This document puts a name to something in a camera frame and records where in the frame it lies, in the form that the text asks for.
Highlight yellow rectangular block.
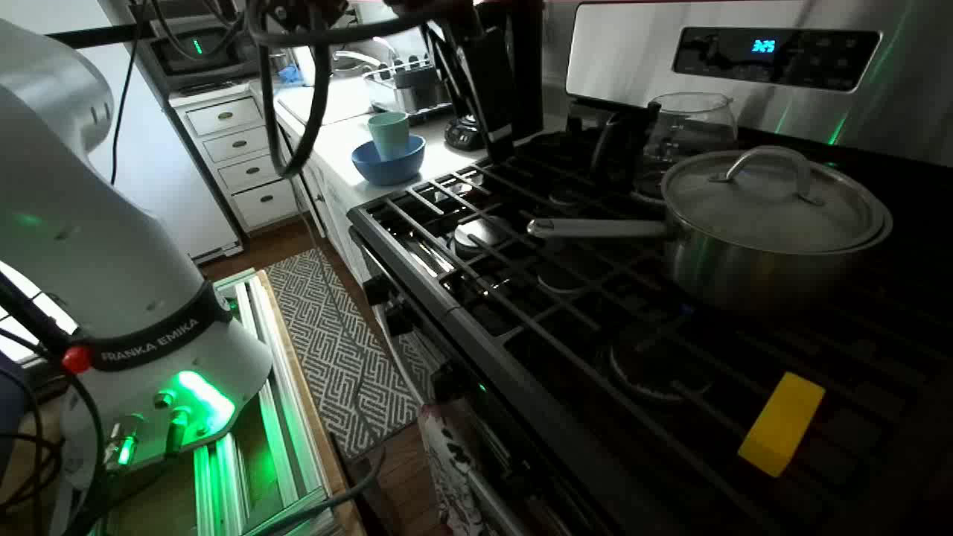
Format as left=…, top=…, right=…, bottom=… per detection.
left=738, top=370, right=829, bottom=480

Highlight white kitchen counter cabinet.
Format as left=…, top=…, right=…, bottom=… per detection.
left=269, top=78, right=502, bottom=291

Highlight grey oven door handle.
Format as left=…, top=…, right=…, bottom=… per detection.
left=347, top=205, right=658, bottom=536

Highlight silver canister set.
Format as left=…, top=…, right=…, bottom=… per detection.
left=391, top=53, right=454, bottom=112

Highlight stainless steel gas stove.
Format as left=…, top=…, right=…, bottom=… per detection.
left=347, top=0, right=953, bottom=536

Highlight black floor cable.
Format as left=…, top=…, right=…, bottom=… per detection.
left=251, top=441, right=393, bottom=536

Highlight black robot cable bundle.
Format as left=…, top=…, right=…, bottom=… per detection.
left=241, top=0, right=470, bottom=184

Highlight silver pot lid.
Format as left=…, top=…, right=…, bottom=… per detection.
left=658, top=144, right=893, bottom=255

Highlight white cutting board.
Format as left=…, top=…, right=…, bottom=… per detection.
left=278, top=83, right=378, bottom=132

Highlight teal cup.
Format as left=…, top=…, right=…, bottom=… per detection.
left=366, top=109, right=414, bottom=161

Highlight black coffee maker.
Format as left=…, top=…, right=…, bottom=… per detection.
left=436, top=0, right=548, bottom=161

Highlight patterned dish towel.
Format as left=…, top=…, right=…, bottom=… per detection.
left=414, top=397, right=530, bottom=536

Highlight small black round object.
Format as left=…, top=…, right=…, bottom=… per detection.
left=444, top=112, right=491, bottom=154

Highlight grey patterned rug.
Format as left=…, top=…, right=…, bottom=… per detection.
left=265, top=246, right=429, bottom=462

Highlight aluminium robot stand frame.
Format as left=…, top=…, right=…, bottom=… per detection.
left=187, top=267, right=338, bottom=536

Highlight blue bowl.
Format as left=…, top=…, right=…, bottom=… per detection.
left=350, top=132, right=429, bottom=191

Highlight black toaster oven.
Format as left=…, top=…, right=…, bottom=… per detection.
left=138, top=11, right=263, bottom=97

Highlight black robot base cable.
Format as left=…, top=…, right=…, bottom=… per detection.
left=0, top=270, right=109, bottom=536

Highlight white drawer cabinet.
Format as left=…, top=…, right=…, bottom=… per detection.
left=167, top=83, right=302, bottom=236

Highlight silver pot with handle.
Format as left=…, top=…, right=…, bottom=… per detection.
left=524, top=203, right=896, bottom=318

